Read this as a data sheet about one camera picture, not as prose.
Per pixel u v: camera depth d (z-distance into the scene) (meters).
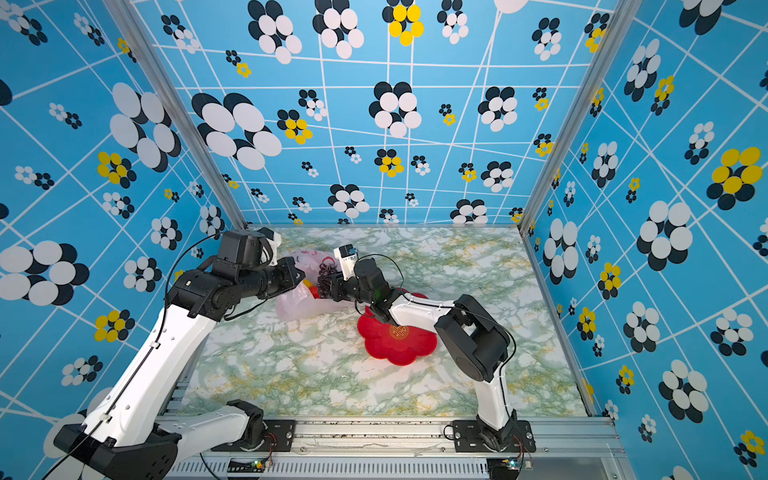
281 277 0.60
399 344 0.88
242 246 0.50
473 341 0.50
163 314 0.43
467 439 0.72
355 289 0.75
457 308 0.54
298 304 0.73
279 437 0.73
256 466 0.70
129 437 0.37
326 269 0.80
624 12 0.68
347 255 0.77
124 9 0.68
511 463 0.71
